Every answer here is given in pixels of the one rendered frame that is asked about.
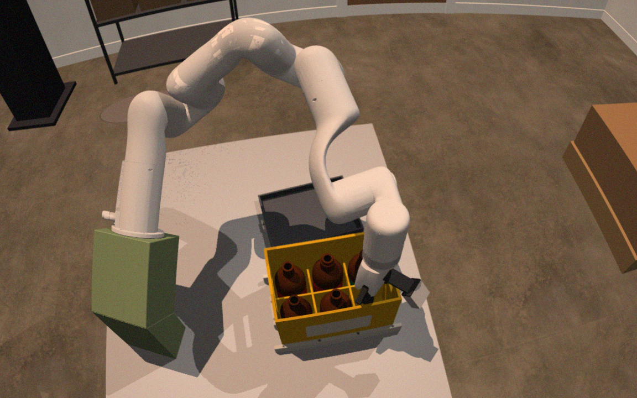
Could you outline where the yellow divided crate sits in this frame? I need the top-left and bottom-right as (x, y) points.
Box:
(264, 232), (402, 344)

